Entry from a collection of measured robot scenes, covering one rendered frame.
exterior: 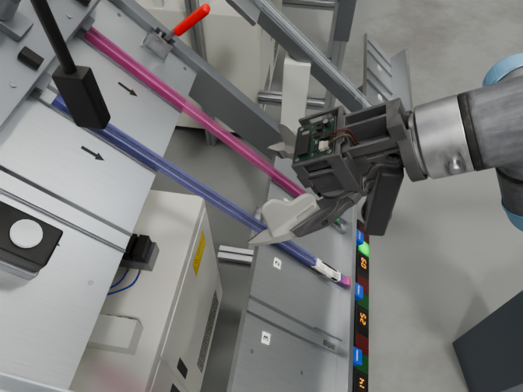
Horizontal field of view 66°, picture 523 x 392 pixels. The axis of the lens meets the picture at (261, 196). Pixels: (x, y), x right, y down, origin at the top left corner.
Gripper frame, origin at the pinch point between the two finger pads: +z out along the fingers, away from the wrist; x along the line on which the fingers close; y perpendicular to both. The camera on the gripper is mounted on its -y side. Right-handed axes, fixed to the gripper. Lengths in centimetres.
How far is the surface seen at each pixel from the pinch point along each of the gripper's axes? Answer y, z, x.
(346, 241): -26.0, -0.8, -8.0
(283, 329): -14.3, 2.9, 12.1
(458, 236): -116, -9, -61
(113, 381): -15.8, 36.2, 19.6
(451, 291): -113, -4, -37
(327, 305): -23.3, 0.9, 5.1
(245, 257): -49, 40, -22
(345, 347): -25.9, -1.3, 10.9
